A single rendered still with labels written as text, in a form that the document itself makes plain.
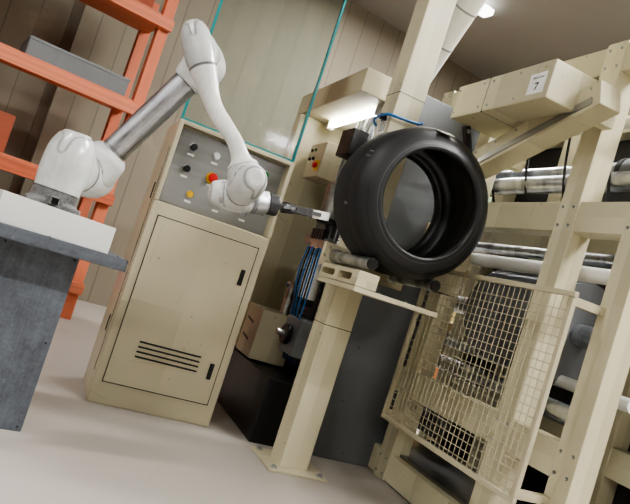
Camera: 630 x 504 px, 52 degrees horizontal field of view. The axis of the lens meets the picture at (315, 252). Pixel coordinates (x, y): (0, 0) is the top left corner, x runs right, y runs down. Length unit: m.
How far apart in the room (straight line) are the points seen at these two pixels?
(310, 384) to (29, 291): 1.16
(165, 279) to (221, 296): 0.26
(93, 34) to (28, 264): 3.87
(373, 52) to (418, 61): 4.26
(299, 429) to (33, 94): 4.01
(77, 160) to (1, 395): 0.81
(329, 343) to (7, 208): 1.34
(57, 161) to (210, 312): 1.01
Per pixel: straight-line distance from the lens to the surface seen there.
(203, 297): 2.92
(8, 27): 6.00
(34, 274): 2.30
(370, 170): 2.34
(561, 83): 2.51
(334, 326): 2.73
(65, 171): 2.33
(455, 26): 3.42
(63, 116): 5.83
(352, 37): 7.05
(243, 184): 2.05
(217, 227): 2.91
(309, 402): 2.76
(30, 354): 2.35
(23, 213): 2.18
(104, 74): 4.87
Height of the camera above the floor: 0.76
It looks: 3 degrees up
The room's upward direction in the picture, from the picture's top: 18 degrees clockwise
